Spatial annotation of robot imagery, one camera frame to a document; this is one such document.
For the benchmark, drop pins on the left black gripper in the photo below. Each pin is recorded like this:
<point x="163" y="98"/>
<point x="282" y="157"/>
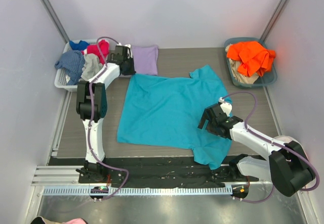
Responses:
<point x="127" y="67"/>

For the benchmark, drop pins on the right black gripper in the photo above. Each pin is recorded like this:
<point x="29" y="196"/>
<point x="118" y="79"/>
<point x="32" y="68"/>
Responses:
<point x="209" y="120"/>

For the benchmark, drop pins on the teal t shirt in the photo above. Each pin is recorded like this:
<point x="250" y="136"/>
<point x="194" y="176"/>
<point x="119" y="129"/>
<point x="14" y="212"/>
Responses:
<point x="163" y="111"/>

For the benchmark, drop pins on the orange t shirt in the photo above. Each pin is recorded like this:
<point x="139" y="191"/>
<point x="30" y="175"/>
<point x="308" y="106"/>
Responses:
<point x="264" y="60"/>

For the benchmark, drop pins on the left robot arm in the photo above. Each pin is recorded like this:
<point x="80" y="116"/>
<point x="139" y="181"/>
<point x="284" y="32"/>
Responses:
<point x="92" y="106"/>

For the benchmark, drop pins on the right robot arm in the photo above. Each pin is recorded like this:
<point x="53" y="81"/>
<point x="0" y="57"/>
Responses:
<point x="283" y="161"/>

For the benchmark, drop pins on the folded lavender t shirt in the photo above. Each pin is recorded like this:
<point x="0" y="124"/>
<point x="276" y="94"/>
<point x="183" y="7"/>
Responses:
<point x="145" y="60"/>

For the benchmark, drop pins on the red t shirt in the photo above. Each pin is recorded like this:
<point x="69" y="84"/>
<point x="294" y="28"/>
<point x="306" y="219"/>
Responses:
<point x="101" y="50"/>

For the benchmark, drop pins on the grey t shirt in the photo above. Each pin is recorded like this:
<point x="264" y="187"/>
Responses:
<point x="91" y="67"/>

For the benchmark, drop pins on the royal blue t shirt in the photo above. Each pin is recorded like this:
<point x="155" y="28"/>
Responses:
<point x="79" y="46"/>

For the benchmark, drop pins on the blue checked shirt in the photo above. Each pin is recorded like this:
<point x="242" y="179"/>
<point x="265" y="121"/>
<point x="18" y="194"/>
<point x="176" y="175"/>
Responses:
<point x="72" y="61"/>

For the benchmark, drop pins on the beige garment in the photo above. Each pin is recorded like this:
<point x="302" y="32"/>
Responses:
<point x="240" y="56"/>

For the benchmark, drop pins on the white plastic basket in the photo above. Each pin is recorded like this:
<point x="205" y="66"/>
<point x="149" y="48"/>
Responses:
<point x="61" y="77"/>

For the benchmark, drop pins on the teal plastic basket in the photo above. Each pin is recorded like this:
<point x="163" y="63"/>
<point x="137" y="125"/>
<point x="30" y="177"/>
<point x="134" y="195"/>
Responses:
<point x="268" y="79"/>

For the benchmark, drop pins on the white round mesh hamper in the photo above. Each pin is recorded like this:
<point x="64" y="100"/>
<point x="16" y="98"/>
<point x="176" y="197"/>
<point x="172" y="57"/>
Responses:
<point x="287" y="139"/>

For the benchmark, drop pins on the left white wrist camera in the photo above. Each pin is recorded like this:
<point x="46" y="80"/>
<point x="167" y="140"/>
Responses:
<point x="129" y="50"/>

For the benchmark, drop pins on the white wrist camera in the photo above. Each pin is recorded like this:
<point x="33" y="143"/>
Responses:
<point x="129" y="50"/>
<point x="225" y="106"/>

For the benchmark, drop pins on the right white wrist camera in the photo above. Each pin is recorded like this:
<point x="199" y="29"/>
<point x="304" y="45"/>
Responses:
<point x="225" y="106"/>

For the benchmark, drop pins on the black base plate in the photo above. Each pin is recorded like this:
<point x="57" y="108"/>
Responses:
<point x="164" y="172"/>

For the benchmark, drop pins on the left aluminium corner post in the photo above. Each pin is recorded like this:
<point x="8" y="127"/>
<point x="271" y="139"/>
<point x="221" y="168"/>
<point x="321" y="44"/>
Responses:
<point x="55" y="19"/>

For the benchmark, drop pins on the aluminium corner post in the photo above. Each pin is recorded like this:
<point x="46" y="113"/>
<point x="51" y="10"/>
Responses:
<point x="55" y="19"/>
<point x="273" y="19"/>

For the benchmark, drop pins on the aluminium frame rails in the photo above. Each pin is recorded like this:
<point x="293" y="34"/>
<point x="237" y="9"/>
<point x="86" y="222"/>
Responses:
<point x="55" y="175"/>

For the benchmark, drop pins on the slotted cable duct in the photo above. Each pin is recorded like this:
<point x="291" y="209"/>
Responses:
<point x="100" y="191"/>

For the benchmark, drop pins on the right aluminium corner post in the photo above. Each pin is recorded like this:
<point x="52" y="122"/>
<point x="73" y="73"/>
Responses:
<point x="273" y="19"/>

